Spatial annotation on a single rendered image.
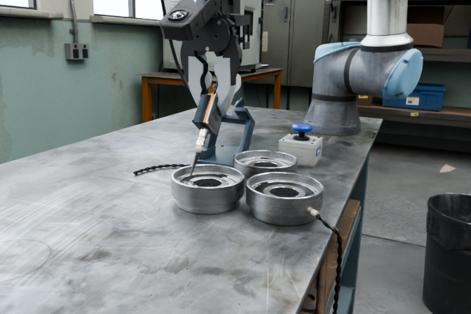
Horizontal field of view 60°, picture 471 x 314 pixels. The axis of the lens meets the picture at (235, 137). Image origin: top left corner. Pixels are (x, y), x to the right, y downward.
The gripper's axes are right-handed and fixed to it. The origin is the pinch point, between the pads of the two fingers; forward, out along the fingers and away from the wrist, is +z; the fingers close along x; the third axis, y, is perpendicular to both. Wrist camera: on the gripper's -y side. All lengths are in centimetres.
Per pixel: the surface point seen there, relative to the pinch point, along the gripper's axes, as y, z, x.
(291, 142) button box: 17.2, 9.4, -8.1
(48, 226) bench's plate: -22.7, 11.5, 11.3
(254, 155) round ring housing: 9.2, 10.2, -3.7
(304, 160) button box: 17.1, 12.6, -10.9
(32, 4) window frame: 108, -20, 159
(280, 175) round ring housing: -0.4, 9.1, -11.6
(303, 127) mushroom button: 19.2, 6.8, -9.9
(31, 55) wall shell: 98, 5, 154
